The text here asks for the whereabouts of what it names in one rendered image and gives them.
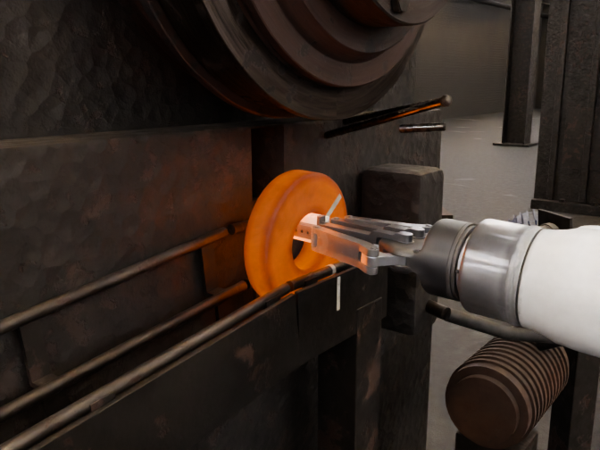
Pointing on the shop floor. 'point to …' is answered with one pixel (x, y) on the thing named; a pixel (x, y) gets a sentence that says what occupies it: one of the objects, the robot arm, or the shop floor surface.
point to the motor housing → (504, 394)
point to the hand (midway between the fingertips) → (300, 225)
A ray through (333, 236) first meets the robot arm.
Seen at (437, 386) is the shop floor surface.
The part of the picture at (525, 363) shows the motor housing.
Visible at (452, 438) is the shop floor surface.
